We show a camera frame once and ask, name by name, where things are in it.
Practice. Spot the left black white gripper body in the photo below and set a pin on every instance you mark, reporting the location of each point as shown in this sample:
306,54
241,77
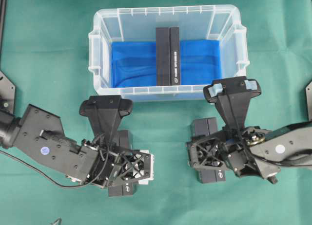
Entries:
122,168

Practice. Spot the black frame rail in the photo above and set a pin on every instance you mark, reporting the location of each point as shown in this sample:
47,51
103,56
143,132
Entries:
2,19

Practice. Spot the small dark tripod tip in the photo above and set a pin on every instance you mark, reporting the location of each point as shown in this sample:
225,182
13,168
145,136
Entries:
56,221

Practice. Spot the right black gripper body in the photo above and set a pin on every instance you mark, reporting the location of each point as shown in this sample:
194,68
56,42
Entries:
211,153

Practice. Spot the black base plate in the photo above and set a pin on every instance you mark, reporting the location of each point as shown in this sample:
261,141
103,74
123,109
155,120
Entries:
308,91
7,94

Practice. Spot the clear plastic storage case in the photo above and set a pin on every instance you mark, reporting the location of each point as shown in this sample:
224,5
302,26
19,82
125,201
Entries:
210,22

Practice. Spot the green table cloth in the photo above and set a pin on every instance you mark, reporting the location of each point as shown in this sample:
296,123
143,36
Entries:
45,53

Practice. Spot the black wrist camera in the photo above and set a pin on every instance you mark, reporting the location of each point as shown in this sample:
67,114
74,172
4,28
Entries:
105,113
231,97

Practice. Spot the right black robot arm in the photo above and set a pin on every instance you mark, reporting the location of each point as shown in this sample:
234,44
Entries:
290,146

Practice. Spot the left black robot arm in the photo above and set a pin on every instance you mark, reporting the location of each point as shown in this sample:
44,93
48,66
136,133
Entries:
39,134

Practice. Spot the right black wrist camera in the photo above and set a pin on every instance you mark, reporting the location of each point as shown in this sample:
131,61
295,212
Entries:
231,97

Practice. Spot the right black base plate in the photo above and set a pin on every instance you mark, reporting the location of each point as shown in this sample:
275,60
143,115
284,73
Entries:
308,91

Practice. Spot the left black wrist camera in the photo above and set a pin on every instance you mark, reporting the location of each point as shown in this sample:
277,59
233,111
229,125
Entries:
105,113

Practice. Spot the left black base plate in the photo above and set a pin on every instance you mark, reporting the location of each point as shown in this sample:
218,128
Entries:
7,94

